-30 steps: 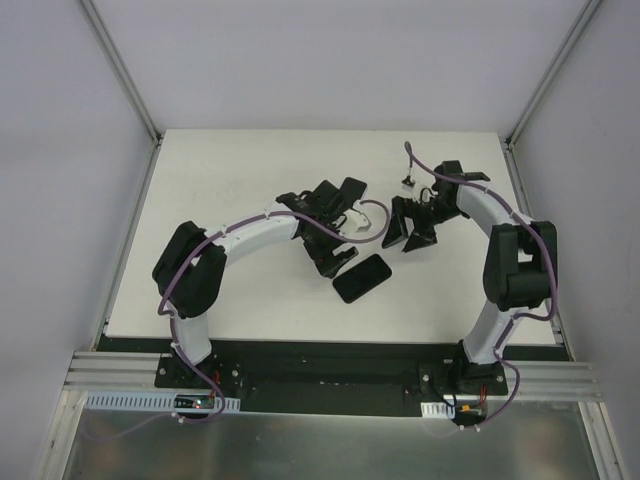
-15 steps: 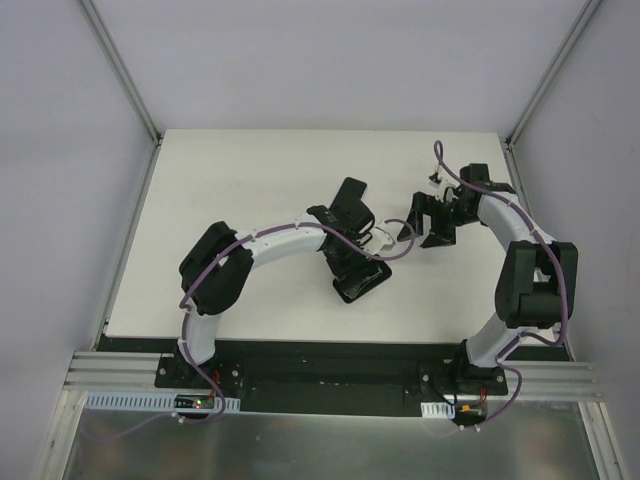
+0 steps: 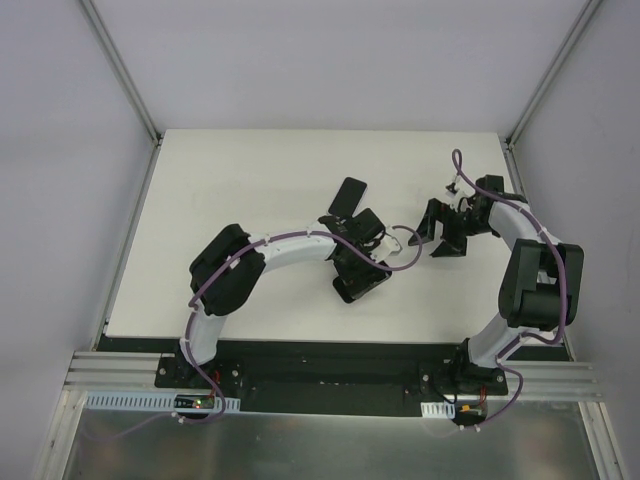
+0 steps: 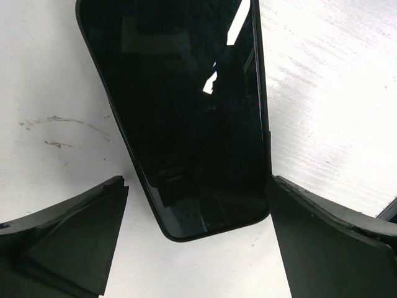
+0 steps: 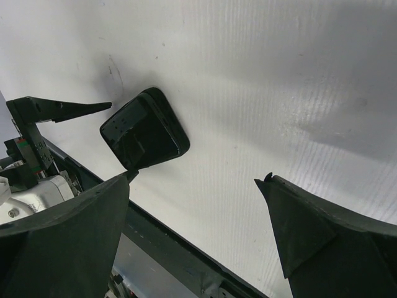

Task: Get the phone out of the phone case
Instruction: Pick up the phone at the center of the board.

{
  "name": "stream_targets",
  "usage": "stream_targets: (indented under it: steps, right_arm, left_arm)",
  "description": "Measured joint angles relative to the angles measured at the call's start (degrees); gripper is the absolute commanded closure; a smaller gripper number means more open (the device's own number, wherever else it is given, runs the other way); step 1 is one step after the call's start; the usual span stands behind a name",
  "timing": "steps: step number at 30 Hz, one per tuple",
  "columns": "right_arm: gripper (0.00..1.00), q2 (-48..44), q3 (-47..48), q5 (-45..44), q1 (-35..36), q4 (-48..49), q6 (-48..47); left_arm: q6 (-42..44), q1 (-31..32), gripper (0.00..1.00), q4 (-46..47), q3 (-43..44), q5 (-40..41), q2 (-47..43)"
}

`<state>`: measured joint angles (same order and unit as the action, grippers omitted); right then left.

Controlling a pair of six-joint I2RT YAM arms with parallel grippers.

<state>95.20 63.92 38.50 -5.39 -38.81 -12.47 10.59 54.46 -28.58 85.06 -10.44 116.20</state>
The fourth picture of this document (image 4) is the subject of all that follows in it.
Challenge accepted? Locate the phone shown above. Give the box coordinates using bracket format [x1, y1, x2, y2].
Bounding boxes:
[75, 1, 272, 242]

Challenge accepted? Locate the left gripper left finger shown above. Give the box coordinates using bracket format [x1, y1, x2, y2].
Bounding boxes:
[1, 176, 128, 297]

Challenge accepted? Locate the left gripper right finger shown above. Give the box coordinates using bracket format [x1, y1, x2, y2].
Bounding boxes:
[266, 176, 396, 297]

